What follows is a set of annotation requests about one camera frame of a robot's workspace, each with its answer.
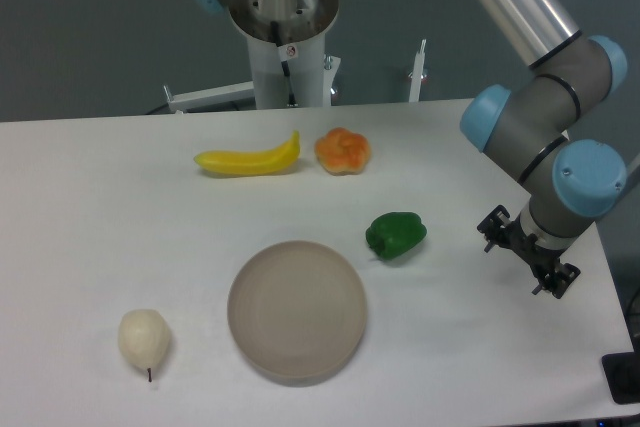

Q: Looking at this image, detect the pale white pear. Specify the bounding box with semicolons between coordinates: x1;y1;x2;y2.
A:
118;309;171;383

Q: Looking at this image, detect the yellow toy banana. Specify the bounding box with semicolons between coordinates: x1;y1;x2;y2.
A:
194;130;301;177

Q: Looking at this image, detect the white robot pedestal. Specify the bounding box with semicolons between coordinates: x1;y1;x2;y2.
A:
230;0;339;109

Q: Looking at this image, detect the grey table leg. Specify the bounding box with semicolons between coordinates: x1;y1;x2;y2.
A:
625;154;640;190

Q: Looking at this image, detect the beige round plate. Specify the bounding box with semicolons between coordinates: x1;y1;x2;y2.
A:
227;240;368;387

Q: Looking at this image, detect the white metal bracket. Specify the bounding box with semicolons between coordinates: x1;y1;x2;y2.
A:
163;81;254;113

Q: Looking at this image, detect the white upright post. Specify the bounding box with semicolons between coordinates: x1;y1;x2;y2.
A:
408;39;428;103

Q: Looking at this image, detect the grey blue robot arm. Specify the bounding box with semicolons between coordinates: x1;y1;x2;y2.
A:
197;0;627;297

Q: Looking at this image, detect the black pedestal cable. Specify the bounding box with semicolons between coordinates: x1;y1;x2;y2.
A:
269;20;297;108

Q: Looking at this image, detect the green bell pepper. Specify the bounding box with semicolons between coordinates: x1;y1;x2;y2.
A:
365;212;427;261

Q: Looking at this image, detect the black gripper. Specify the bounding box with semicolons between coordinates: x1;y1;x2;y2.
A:
477;205;581;299

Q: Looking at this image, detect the black device at edge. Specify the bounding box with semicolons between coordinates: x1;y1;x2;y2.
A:
601;352;639;405

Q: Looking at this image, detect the orange bread roll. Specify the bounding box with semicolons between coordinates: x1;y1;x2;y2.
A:
314;127;372;175

